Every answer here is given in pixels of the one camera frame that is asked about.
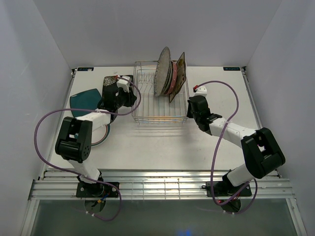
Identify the right blue table label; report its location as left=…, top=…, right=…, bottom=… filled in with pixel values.
left=223, top=67, right=241, bottom=71

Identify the pink polka dot plate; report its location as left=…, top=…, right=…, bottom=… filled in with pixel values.
left=164, top=61, right=178, bottom=95

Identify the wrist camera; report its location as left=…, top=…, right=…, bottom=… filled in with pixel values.
left=193, top=86, right=208, bottom=97
left=116, top=75, right=132, bottom=92

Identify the blue table label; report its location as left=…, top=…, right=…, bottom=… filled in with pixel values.
left=223, top=67, right=241, bottom=71
left=77, top=67, right=94, bottom=72

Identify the mint green flower plate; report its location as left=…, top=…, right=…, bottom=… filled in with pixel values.
left=162, top=61, right=173, bottom=95

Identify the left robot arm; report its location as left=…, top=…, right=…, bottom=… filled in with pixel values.
left=55, top=79, right=137, bottom=197

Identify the wire dish rack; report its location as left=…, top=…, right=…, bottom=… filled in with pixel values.
left=132, top=60, right=189, bottom=125

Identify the large speckled round plate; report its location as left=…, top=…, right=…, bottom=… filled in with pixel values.
left=154, top=47, right=172, bottom=96

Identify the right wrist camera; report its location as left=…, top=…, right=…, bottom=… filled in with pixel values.
left=193, top=86, right=208, bottom=97

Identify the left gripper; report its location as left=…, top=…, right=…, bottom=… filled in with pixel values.
left=115, top=86, right=138, bottom=109

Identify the teal square plate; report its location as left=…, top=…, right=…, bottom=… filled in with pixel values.
left=69, top=88, right=101, bottom=110

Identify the left blue table label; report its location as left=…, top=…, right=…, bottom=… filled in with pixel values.
left=77, top=67, right=94, bottom=72

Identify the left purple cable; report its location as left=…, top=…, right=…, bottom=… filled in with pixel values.
left=33, top=77, right=142, bottom=222

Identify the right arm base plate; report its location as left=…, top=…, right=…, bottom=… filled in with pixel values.
left=201, top=181, right=252, bottom=197

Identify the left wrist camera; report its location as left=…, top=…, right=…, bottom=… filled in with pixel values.
left=116, top=75, right=132, bottom=92

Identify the black floral square plate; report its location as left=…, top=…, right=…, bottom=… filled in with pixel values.
left=101, top=75, right=134, bottom=104

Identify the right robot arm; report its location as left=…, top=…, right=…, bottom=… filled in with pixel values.
left=187, top=95, right=285, bottom=196

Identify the white plate green rim left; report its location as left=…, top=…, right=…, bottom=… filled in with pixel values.
left=92, top=124, right=111, bottom=148

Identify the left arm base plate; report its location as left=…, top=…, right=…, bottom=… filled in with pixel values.
left=75, top=182, right=119, bottom=198

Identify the cream flower square plate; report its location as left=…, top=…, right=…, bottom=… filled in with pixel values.
left=169, top=52, right=187, bottom=103

